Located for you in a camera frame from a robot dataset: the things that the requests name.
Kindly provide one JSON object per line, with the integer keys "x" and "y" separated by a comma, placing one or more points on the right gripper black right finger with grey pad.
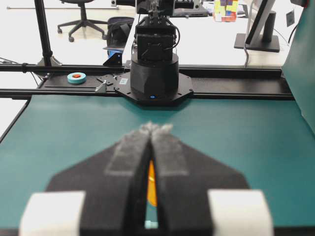
{"x": 200, "y": 196}

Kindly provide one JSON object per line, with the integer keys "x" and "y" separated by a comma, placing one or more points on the right gripper black left finger with grey pad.
{"x": 95, "y": 197}

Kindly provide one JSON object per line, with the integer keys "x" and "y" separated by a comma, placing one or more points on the orange block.
{"x": 151, "y": 192}

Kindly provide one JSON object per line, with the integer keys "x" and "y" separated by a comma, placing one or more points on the colourful block stack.
{"x": 225, "y": 10}

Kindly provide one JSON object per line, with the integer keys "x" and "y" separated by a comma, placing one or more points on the teal tape roll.
{"x": 76, "y": 78}

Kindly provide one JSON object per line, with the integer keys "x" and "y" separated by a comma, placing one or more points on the black vertical stand pole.
{"x": 47, "y": 54}

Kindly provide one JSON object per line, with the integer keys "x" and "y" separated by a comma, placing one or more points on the dark bag on floor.
{"x": 118, "y": 33}

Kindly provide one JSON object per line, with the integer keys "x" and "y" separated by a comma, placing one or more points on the green backdrop board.
{"x": 299, "y": 67}

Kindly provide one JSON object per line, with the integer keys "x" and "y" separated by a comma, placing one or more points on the black monitor with stand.
{"x": 260, "y": 27}

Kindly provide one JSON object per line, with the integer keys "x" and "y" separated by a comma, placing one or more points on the black office chair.
{"x": 83, "y": 22}

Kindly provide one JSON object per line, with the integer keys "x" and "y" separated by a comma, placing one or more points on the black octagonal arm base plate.
{"x": 173, "y": 98}

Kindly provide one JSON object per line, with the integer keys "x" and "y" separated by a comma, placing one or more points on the black aluminium rail frame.
{"x": 217, "y": 83}

